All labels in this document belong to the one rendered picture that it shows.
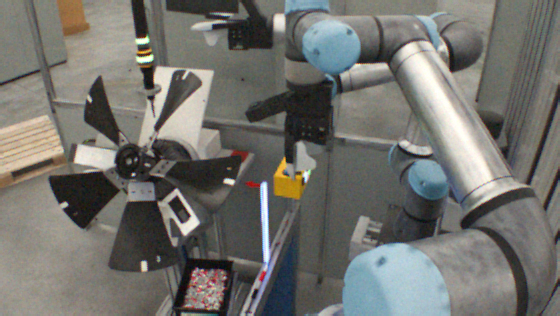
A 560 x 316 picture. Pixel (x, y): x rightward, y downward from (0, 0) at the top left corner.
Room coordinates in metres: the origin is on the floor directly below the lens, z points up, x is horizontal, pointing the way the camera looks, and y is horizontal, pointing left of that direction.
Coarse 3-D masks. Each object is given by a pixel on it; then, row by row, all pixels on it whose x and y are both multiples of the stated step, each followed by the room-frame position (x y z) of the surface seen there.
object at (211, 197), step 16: (192, 160) 1.12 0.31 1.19; (208, 160) 1.11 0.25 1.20; (224, 160) 1.10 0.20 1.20; (240, 160) 1.09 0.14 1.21; (176, 176) 1.03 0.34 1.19; (192, 176) 1.03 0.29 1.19; (208, 176) 1.03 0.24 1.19; (224, 176) 1.03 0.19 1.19; (192, 192) 0.97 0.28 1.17; (208, 192) 0.97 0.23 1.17; (224, 192) 0.97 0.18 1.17; (208, 208) 0.92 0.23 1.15
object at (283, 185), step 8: (280, 168) 1.25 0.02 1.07; (280, 176) 1.20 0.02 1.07; (288, 176) 1.20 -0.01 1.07; (296, 176) 1.20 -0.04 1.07; (304, 176) 1.24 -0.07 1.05; (280, 184) 1.20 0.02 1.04; (288, 184) 1.19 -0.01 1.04; (296, 184) 1.19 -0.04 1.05; (280, 192) 1.20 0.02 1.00; (288, 192) 1.19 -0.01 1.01; (296, 192) 1.19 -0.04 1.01
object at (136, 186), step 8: (128, 184) 1.04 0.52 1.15; (136, 184) 1.06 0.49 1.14; (144, 184) 1.07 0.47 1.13; (152, 184) 1.09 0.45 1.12; (136, 192) 1.04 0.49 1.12; (144, 192) 1.05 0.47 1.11; (152, 192) 1.07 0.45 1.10; (136, 200) 1.02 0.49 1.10; (144, 200) 1.03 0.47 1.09; (152, 200) 1.05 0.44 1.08
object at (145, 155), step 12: (132, 144) 1.10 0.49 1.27; (120, 156) 1.09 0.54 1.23; (132, 156) 1.08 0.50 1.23; (144, 156) 1.07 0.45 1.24; (156, 156) 1.16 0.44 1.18; (120, 168) 1.06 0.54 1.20; (132, 168) 1.05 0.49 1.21; (144, 168) 1.05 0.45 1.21; (144, 180) 1.07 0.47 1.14; (156, 180) 1.10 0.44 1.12
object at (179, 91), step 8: (176, 72) 1.33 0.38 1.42; (184, 72) 1.29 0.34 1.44; (192, 72) 1.26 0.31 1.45; (184, 80) 1.25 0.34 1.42; (192, 80) 1.22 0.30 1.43; (200, 80) 1.20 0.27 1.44; (168, 88) 1.32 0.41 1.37; (176, 88) 1.25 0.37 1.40; (184, 88) 1.21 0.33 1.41; (192, 88) 1.19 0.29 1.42; (168, 96) 1.27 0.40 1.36; (176, 96) 1.21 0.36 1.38; (184, 96) 1.18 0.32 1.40; (168, 104) 1.21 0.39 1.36; (176, 104) 1.17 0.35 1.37; (160, 112) 1.25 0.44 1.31; (168, 112) 1.17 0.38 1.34; (160, 120) 1.17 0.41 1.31; (160, 128) 1.13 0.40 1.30
